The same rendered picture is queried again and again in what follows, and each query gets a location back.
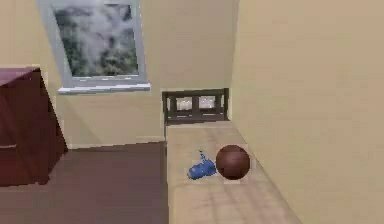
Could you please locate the brown basketball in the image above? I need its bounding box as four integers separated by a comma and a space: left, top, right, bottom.
215, 144, 251, 181

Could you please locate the beige bed with dark headboard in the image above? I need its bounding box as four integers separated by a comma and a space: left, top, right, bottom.
161, 87, 304, 224

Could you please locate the dark red wooden dresser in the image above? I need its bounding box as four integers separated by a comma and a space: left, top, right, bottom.
0, 66, 69, 188

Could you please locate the blue toy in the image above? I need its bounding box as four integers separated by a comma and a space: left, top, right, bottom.
187, 150, 218, 181

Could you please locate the grey framed window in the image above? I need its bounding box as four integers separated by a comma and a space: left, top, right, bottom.
35, 0, 152, 95

